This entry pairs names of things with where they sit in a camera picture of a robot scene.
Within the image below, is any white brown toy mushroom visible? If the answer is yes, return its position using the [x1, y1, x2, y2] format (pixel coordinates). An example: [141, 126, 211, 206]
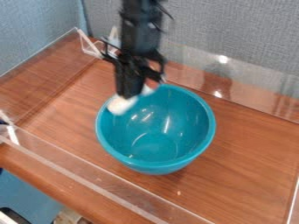
[106, 84, 156, 116]

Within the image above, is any blue plastic bowl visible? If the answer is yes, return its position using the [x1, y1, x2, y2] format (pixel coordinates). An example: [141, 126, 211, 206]
[94, 84, 216, 175]

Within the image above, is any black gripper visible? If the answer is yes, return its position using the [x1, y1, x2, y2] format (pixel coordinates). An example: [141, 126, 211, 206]
[101, 11, 165, 98]

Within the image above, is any clear acrylic front bracket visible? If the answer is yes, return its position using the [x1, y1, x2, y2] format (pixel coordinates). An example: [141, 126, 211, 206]
[0, 109, 21, 146]

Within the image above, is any clear acrylic front panel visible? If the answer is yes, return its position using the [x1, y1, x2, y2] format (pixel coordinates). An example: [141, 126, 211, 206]
[0, 126, 215, 224]

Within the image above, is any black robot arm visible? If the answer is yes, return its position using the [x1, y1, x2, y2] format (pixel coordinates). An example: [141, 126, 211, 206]
[101, 0, 172, 99]

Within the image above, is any clear acrylic back panel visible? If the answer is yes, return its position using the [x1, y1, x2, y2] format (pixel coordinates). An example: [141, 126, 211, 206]
[73, 27, 299, 125]

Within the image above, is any clear acrylic corner bracket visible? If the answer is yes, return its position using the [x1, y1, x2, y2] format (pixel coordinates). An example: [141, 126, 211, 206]
[76, 26, 120, 60]

